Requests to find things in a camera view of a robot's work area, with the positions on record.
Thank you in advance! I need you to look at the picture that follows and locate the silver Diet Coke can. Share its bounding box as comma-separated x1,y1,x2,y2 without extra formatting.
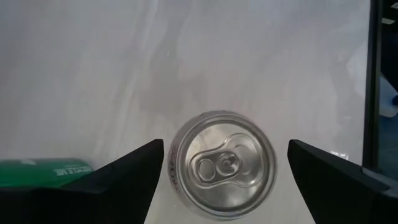
167,109,278,222

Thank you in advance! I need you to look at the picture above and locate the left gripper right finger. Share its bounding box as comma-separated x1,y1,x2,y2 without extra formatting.
287,139,398,224

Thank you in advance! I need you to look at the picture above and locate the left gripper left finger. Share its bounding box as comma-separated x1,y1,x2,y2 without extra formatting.
0,138,165,224

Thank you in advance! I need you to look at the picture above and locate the green Sprite can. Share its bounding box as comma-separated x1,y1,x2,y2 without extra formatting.
0,157,96,189

